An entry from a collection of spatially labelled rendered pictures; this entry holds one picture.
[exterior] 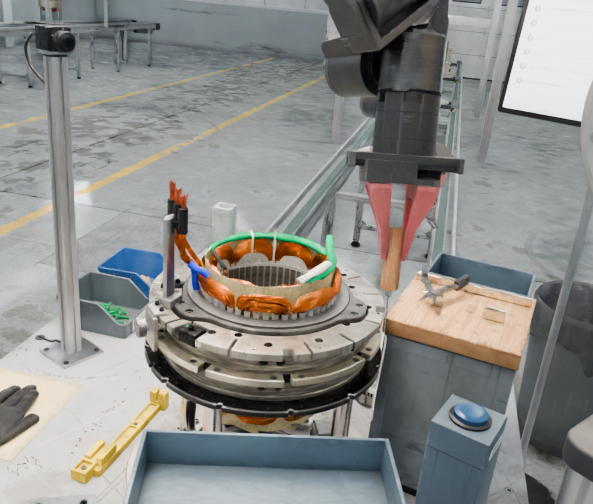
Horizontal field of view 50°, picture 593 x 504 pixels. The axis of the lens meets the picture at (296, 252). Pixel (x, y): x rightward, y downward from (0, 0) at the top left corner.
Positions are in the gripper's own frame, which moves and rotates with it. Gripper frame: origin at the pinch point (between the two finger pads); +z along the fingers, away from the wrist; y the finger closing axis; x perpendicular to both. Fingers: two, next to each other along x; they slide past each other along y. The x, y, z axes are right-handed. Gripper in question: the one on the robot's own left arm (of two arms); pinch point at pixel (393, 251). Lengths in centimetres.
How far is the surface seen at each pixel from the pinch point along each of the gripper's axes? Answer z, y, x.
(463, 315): 13.9, -15.2, -30.5
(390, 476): 21.7, -1.6, 2.7
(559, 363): 60, -81, -151
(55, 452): 42, 45, -32
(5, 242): 63, 185, -299
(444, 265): 11, -17, -55
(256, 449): 21.4, 11.8, 0.2
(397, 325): 15.1, -5.2, -26.8
